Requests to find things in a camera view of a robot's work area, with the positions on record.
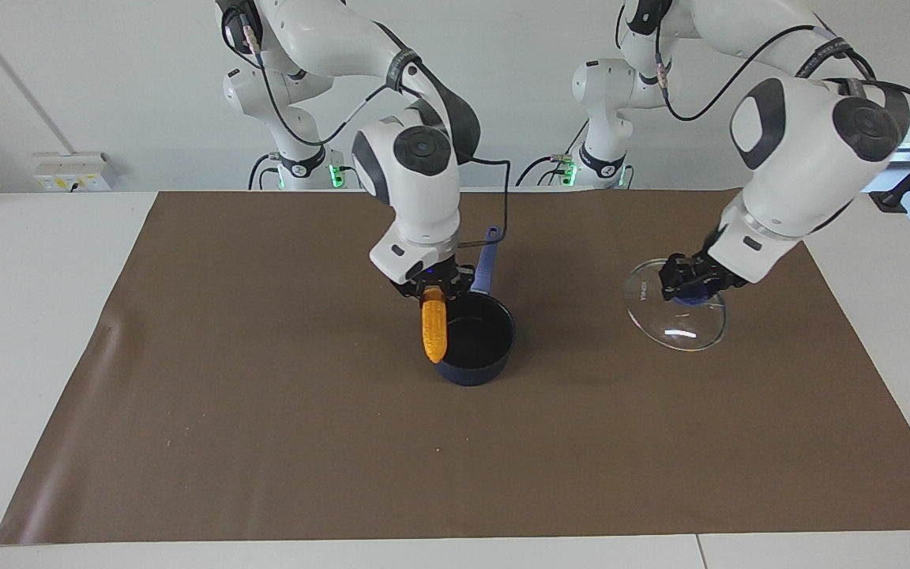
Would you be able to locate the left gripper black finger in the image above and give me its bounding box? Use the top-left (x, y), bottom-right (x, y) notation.
top-left (660, 277), bottom-right (724, 301)
top-left (660, 254), bottom-right (707, 277)

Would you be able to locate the black right base cable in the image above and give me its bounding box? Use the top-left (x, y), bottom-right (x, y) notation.
top-left (248, 153), bottom-right (282, 190)

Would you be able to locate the dark blue saucepan with handle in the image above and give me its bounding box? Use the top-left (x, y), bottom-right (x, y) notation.
top-left (433, 226), bottom-right (516, 387)

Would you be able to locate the brown paper table mat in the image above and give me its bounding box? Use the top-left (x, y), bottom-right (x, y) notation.
top-left (0, 188), bottom-right (910, 546)

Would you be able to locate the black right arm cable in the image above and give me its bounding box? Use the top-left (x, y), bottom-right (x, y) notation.
top-left (222, 8), bottom-right (512, 246)

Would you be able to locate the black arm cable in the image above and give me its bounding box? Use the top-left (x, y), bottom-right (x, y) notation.
top-left (222, 8), bottom-right (512, 246)
top-left (655, 24), bottom-right (910, 123)

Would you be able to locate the black left base cable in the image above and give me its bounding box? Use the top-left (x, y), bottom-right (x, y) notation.
top-left (515, 154), bottom-right (578, 188)

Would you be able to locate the black base cable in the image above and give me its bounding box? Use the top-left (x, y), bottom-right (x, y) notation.
top-left (515, 154), bottom-right (578, 188)
top-left (248, 153), bottom-right (282, 190)

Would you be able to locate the glass lid with blue knob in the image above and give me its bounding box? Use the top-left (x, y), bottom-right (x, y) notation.
top-left (625, 257), bottom-right (728, 352)

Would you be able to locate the yellow toy corn cob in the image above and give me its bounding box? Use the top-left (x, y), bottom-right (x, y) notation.
top-left (422, 288), bottom-right (449, 364)

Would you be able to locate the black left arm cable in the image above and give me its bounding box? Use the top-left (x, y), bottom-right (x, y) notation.
top-left (655, 24), bottom-right (910, 123)

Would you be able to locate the white wall socket box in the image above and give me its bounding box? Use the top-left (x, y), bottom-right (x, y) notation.
top-left (35, 153), bottom-right (118, 192)

